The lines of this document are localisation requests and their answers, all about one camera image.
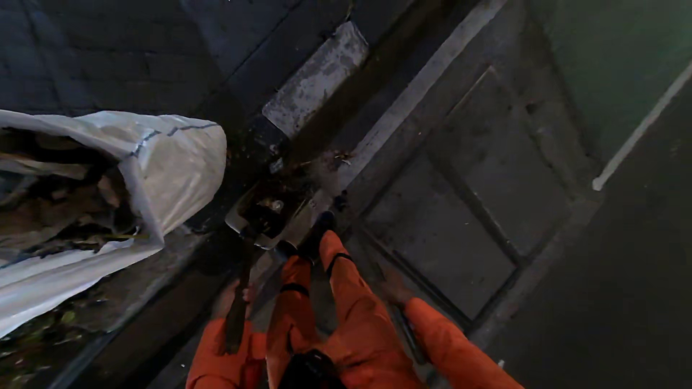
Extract person's right hand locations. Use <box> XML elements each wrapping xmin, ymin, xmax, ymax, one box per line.
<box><xmin>374</xmin><ymin>263</ymin><xmax>415</xmax><ymax>309</ymax></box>

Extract person's left hand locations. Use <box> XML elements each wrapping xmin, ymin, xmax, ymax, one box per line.
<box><xmin>213</xmin><ymin>278</ymin><xmax>255</xmax><ymax>321</ymax></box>

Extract pale scoop with brown handle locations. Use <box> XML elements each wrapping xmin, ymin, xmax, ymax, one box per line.
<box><xmin>218</xmin><ymin>181</ymin><xmax>326</xmax><ymax>356</ymax></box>

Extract long grey stick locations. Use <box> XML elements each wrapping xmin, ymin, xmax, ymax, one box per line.
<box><xmin>394</xmin><ymin>304</ymin><xmax>429</xmax><ymax>366</ymax></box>

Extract person's left forearm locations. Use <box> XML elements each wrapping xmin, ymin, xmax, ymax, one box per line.
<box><xmin>186</xmin><ymin>318</ymin><xmax>268</xmax><ymax>389</ymax></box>

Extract person's right forearm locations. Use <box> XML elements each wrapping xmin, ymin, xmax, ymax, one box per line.
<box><xmin>403</xmin><ymin>296</ymin><xmax>525</xmax><ymax>389</ymax></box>

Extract person's legs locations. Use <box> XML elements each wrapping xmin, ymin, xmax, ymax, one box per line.
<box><xmin>266</xmin><ymin>211</ymin><xmax>429</xmax><ymax>389</ymax></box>

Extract grey concrete ground cover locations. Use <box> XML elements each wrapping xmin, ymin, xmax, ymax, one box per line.
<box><xmin>432</xmin><ymin>66</ymin><xmax>573</xmax><ymax>258</ymax></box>
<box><xmin>362</xmin><ymin>151</ymin><xmax>518</xmax><ymax>322</ymax></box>

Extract large white woven sack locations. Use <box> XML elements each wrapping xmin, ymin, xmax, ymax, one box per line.
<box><xmin>0</xmin><ymin>110</ymin><xmax>228</xmax><ymax>339</ymax></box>

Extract heap of brown leaves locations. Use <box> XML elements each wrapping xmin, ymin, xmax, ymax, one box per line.
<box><xmin>0</xmin><ymin>127</ymin><xmax>149</xmax><ymax>267</ymax></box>

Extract green plants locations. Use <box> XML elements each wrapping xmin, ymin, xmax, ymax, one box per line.
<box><xmin>0</xmin><ymin>304</ymin><xmax>98</xmax><ymax>389</ymax></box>

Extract pale rectangular concrete slab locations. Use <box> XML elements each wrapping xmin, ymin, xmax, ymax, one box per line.
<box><xmin>262</xmin><ymin>21</ymin><xmax>371</xmax><ymax>140</ymax></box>

